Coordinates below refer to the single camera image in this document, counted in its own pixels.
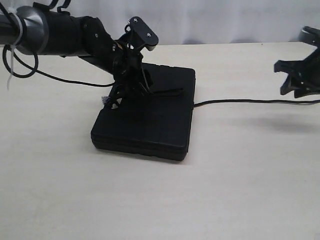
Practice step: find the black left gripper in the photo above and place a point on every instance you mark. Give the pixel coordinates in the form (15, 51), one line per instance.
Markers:
(86, 37)

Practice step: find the white backdrop curtain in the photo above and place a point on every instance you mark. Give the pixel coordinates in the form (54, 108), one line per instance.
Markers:
(178, 22)

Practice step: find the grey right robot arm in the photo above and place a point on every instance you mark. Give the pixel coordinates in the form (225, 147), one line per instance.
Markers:
(311, 36)

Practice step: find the black plastic carrying case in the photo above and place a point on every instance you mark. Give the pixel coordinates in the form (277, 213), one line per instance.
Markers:
(158, 125)

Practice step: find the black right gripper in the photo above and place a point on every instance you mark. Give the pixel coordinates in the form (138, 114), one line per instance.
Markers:
(308, 81)

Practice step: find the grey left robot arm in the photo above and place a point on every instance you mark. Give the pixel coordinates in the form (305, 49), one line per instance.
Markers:
(37, 30)

